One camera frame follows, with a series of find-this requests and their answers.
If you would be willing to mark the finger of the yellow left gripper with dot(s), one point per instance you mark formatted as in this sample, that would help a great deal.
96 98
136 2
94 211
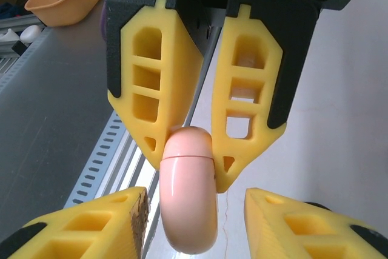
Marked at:
219 95
169 89

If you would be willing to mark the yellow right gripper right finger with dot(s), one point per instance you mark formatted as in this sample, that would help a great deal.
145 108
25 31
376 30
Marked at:
303 234

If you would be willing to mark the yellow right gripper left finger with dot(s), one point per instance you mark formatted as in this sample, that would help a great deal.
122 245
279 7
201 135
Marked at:
91 234

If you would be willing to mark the pink earbud charging case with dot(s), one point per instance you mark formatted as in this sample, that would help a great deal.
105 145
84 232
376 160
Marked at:
188 198

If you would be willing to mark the grey metal panel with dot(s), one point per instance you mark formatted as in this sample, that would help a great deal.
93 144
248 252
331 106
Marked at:
45 119

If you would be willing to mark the white rounded object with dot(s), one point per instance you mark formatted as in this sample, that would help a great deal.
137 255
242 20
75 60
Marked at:
30 33

